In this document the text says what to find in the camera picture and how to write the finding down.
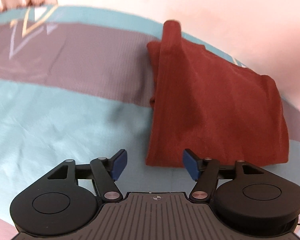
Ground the dark red knit sweater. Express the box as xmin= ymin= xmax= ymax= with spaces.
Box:
xmin=146 ymin=20 xmax=289 ymax=167

